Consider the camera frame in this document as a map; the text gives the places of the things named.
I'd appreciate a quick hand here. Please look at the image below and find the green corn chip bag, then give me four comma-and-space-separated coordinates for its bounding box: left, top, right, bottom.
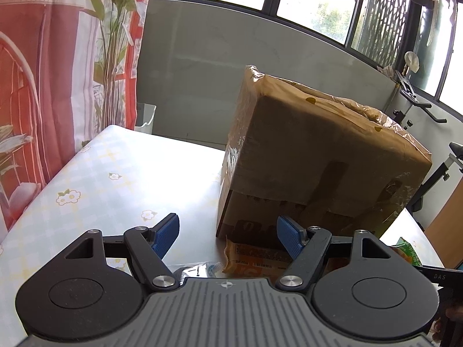
390, 237, 422, 266

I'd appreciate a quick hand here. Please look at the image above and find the red printed curtain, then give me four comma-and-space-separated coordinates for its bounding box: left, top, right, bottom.
1, 0, 149, 235

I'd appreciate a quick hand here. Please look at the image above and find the person right hand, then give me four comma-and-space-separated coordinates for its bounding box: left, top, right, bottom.
432, 305, 462, 346

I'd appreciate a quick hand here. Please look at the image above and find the brown cardboard box with liner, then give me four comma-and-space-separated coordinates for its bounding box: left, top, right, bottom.
216, 66, 432, 248

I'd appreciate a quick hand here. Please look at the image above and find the orange cake pack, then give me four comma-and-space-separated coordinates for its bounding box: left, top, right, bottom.
222, 239, 292, 283

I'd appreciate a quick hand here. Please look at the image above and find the clear small plastic packet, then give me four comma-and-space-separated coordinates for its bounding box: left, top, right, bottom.
170, 262, 224, 284

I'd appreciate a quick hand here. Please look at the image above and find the white trash bin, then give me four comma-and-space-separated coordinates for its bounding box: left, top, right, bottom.
134, 103, 156, 134

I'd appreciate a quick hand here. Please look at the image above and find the black exercise bike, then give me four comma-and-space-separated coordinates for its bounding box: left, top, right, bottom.
391, 51, 462, 219

